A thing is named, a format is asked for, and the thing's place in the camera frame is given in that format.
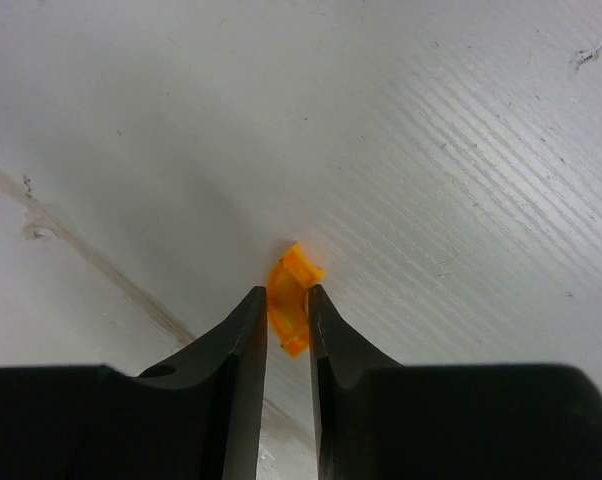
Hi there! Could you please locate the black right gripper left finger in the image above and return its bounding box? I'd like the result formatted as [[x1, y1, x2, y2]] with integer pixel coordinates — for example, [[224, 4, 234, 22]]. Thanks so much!
[[0, 287, 267, 479]]

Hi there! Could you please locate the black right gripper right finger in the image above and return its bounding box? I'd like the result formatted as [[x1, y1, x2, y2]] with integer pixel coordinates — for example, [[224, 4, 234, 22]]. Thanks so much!
[[308, 286, 602, 479]]

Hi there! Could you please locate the orange curved lego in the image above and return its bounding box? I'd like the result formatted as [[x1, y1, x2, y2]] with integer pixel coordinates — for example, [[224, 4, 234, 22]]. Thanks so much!
[[266, 243, 325, 358]]

